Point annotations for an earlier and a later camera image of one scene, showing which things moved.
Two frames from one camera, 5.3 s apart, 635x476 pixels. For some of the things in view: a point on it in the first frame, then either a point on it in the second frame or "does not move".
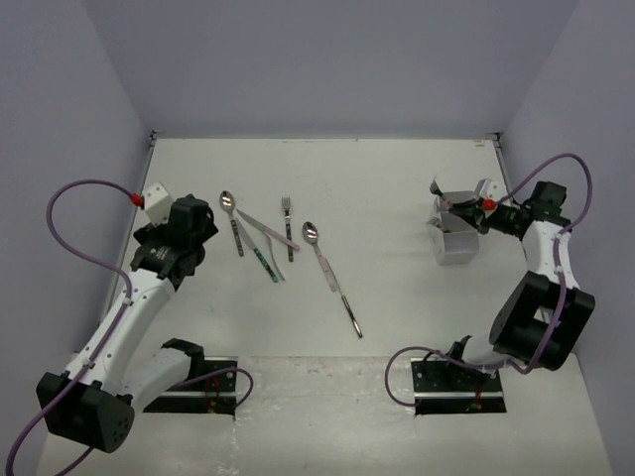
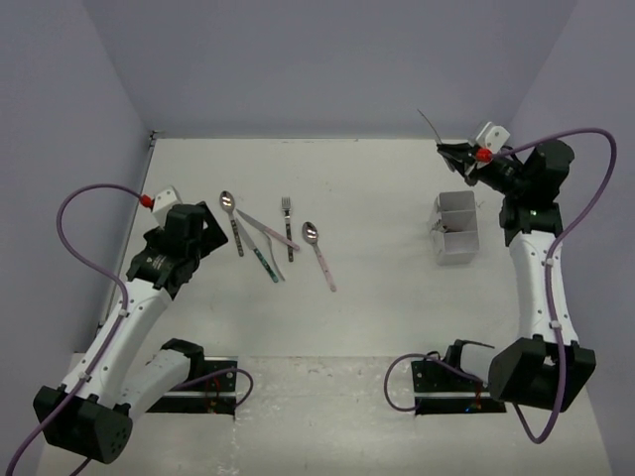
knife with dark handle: (355, 324) → (426, 118)
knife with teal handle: (257, 253) does not move
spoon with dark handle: (227, 201) does not move
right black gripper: (472, 211) → (465, 169)
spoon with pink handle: (310, 233) does not move
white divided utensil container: (455, 239) does not move
